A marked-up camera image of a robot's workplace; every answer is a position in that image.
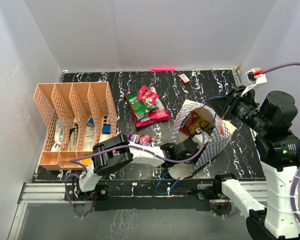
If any red white small box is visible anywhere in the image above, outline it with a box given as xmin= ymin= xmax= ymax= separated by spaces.
xmin=178 ymin=73 xmax=190 ymax=84

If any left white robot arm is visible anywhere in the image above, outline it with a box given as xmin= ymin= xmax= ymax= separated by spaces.
xmin=70 ymin=134 xmax=205 ymax=200

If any yellow sponge block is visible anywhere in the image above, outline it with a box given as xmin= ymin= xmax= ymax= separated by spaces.
xmin=83 ymin=157 xmax=92 ymax=167

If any pink chips bag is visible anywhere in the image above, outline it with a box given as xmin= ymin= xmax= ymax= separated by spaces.
xmin=124 ymin=86 xmax=171 ymax=128

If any orange plastic desk organizer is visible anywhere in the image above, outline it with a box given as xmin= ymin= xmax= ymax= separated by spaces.
xmin=33 ymin=81 xmax=118 ymax=171

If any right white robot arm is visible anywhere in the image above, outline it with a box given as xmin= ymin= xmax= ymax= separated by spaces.
xmin=207 ymin=85 xmax=300 ymax=240

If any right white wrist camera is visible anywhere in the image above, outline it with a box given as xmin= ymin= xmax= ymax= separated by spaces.
xmin=241 ymin=67 xmax=267 ymax=97

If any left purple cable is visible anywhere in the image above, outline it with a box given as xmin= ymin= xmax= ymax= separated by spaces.
xmin=64 ymin=128 xmax=206 ymax=218

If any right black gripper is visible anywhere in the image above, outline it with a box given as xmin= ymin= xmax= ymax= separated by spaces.
xmin=206 ymin=84 xmax=269 ymax=132

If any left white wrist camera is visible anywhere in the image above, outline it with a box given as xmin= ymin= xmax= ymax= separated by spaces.
xmin=192 ymin=132 xmax=210 ymax=149

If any green snack packet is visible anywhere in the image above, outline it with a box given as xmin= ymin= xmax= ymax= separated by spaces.
xmin=127 ymin=91 xmax=156 ymax=121

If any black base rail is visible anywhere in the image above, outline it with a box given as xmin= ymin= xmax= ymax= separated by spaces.
xmin=64 ymin=179 xmax=236 ymax=215

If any orange snack packet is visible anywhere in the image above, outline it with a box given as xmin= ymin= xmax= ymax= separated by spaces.
xmin=179 ymin=109 xmax=215 ymax=137

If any blue small block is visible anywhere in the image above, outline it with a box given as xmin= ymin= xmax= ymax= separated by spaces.
xmin=102 ymin=124 xmax=112 ymax=134

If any blue checkered paper bag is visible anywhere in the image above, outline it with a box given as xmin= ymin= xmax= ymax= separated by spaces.
xmin=167 ymin=100 xmax=236 ymax=181

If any red snack packet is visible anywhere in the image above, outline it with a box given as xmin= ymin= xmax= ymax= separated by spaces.
xmin=137 ymin=85 xmax=159 ymax=105

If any pink tape strip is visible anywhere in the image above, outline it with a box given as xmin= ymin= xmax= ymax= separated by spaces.
xmin=151 ymin=67 xmax=176 ymax=72

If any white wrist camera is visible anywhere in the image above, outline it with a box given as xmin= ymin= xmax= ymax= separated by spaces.
xmin=241 ymin=67 xmax=267 ymax=97
xmin=192 ymin=132 xmax=210 ymax=149

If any red white box in organizer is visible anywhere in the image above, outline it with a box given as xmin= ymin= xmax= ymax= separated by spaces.
xmin=99 ymin=134 xmax=112 ymax=143

